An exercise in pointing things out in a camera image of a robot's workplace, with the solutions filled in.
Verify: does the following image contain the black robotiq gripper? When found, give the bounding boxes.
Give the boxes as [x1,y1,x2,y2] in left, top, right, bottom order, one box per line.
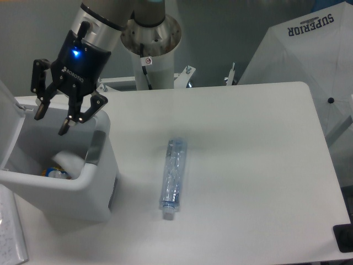
[30,21,111,136]

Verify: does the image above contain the white paper wrapper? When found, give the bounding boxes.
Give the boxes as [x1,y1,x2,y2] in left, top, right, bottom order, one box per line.
[52,150,85,179]

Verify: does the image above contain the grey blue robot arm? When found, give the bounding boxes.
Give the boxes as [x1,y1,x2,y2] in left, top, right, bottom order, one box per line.
[31,1,165,135]

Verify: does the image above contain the white trash can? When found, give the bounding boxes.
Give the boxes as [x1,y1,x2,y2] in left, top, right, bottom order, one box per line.
[1,85,118,222]

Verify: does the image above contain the yellow blue snack bag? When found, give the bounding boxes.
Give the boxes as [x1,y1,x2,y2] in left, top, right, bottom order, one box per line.
[41,167,71,179]

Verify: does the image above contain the crushed clear plastic bottle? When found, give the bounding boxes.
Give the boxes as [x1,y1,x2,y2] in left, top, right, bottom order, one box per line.
[159,137,188,221]

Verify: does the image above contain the white whiteboard with writing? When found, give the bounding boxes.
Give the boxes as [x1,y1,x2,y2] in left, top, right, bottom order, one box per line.
[1,185,29,264]

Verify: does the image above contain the white superior umbrella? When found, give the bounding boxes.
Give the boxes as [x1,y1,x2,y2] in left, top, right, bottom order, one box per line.
[239,2,352,134]

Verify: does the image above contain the black device at edge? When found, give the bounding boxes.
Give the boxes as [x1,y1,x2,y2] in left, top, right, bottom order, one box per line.
[333,224,352,253]

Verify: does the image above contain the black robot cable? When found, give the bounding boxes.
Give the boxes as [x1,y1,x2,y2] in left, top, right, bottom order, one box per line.
[139,43,153,91]

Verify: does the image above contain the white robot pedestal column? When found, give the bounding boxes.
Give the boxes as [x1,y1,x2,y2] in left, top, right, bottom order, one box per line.
[121,14,181,91]

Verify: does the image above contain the white metal base bracket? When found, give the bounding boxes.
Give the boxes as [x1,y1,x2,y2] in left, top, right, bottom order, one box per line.
[97,63,239,92]

